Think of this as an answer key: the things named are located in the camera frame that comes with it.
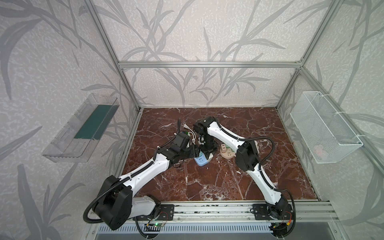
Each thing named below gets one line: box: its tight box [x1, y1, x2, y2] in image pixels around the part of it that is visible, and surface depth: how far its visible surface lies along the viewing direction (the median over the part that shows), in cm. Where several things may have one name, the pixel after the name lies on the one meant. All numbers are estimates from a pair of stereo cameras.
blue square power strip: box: [193, 155, 208, 167], surface depth 91 cm
